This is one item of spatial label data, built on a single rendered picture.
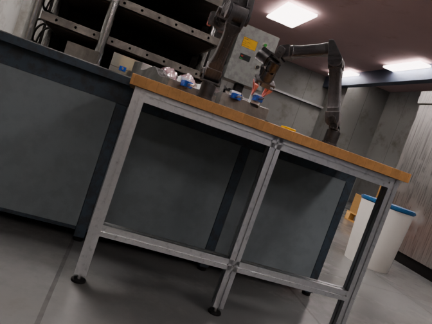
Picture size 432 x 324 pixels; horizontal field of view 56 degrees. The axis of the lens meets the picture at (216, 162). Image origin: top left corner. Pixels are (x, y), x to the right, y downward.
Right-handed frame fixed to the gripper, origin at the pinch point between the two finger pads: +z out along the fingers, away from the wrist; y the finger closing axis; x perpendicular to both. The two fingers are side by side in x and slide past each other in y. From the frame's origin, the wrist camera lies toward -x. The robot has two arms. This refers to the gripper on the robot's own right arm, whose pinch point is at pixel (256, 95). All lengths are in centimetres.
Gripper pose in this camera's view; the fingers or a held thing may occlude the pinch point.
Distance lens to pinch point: 210.0
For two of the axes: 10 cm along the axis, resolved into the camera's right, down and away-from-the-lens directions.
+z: -4.2, 7.3, 5.4
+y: -9.1, -3.0, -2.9
